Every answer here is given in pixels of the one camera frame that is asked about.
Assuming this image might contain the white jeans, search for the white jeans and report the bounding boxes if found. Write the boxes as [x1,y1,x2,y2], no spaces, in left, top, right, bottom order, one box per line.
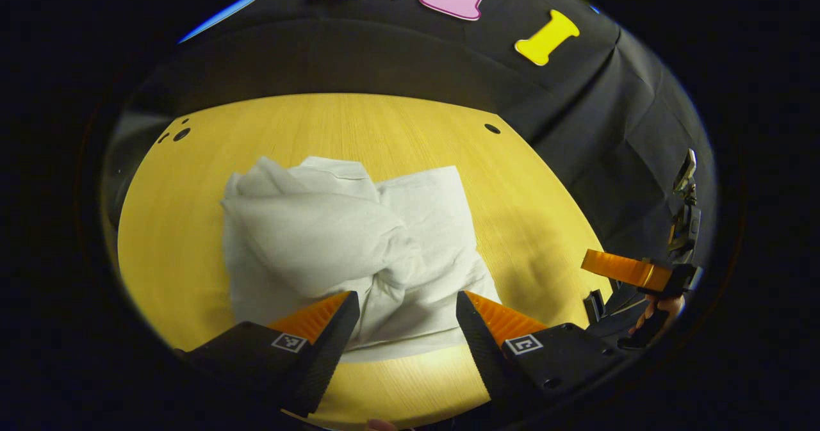
[220,156,502,363]

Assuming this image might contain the black backdrop cloth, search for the black backdrop cloth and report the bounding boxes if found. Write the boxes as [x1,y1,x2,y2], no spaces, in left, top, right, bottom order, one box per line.
[102,0,718,278]

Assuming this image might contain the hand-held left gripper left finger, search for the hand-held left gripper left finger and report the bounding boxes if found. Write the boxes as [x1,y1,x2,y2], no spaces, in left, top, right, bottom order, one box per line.
[174,290,361,419]

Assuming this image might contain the black table edge bracket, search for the black table edge bracket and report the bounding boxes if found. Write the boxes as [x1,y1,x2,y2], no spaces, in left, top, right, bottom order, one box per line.
[583,289,607,324]

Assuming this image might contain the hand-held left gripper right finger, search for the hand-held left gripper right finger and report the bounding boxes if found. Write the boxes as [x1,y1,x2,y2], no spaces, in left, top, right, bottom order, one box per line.
[455,290,632,419]

